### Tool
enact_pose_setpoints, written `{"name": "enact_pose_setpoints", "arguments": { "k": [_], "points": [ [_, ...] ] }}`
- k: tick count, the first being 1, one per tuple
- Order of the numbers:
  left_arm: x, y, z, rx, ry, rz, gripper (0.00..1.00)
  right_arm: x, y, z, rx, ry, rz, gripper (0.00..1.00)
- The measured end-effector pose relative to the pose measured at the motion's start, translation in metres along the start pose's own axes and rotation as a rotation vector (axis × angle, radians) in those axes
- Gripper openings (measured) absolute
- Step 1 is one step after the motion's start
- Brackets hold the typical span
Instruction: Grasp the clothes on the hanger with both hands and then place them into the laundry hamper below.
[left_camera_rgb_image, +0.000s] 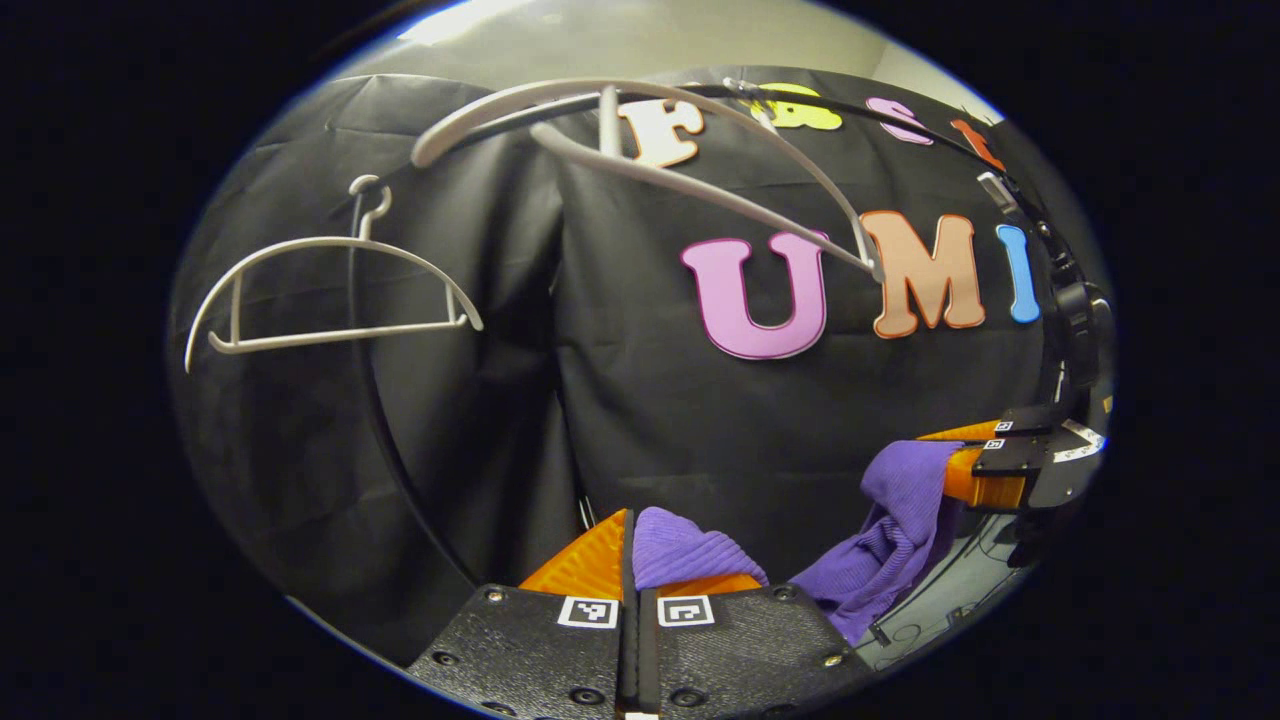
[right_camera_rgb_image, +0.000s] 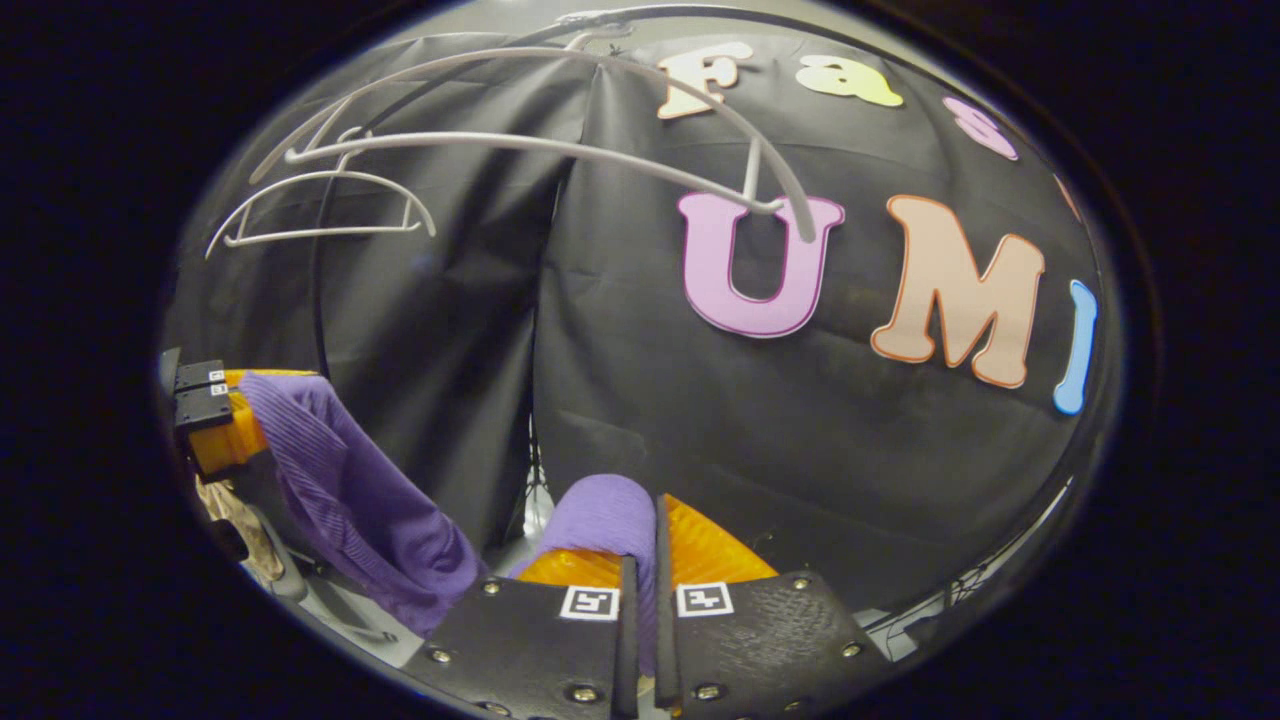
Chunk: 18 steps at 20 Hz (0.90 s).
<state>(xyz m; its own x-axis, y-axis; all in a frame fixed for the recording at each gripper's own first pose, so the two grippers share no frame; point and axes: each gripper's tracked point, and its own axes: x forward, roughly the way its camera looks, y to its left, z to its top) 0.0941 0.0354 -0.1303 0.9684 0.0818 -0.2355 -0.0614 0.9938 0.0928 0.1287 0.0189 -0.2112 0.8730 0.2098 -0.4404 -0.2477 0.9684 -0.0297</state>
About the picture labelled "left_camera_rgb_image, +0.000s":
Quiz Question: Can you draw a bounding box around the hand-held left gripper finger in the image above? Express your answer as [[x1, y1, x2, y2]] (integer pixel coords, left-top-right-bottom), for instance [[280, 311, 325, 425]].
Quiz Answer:
[[638, 570, 873, 720], [408, 508, 639, 720]]

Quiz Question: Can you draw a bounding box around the purple corduroy jacket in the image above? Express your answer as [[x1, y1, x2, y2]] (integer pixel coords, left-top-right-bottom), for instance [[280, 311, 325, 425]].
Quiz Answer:
[[632, 440, 968, 648]]

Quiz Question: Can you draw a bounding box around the white hanger with hook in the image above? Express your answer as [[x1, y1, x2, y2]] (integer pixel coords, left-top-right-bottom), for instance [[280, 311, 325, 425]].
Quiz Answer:
[[410, 77, 886, 284]]

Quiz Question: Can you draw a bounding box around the black clothes rack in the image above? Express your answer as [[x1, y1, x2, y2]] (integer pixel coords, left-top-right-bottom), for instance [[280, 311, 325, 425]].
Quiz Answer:
[[345, 80, 1061, 591]]

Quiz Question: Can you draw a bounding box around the white plastic hanger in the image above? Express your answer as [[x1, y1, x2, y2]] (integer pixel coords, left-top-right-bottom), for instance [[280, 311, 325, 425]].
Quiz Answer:
[[183, 175, 486, 374]]

